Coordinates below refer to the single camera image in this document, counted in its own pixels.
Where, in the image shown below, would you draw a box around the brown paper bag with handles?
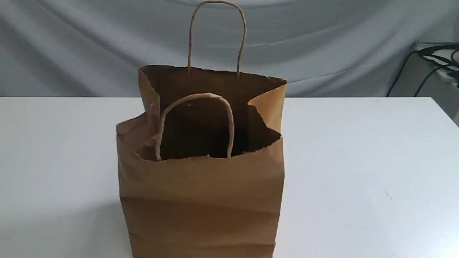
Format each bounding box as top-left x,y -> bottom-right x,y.
116,0 -> 286,258

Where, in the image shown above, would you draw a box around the grey draped backdrop cloth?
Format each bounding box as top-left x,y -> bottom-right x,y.
1,0 -> 458,97

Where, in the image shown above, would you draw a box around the black cables on side table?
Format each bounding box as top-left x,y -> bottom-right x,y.
387,44 -> 459,97

